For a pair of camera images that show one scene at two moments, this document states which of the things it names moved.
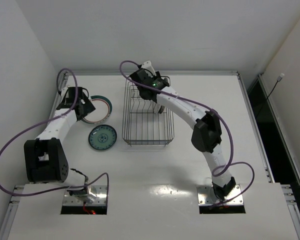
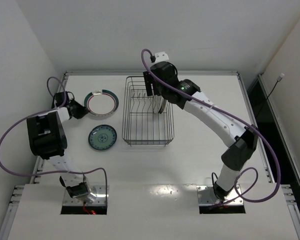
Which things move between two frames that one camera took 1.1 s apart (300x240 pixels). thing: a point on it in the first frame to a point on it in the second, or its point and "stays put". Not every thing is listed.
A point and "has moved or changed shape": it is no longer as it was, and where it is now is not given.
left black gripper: x=87 y=108 stays put
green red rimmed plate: x=161 y=109 stays put
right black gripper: x=145 y=92 to x=148 y=83
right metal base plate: x=206 y=195 stays put
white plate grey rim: x=156 y=108 stays put
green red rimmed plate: x=103 y=109 has moved or changed shape
